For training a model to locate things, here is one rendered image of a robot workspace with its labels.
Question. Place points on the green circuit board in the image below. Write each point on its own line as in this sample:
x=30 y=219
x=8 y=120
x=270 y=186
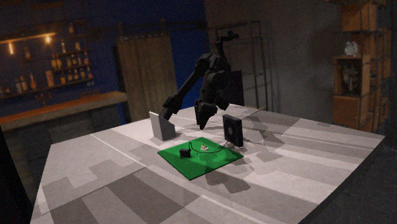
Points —
x=199 y=164

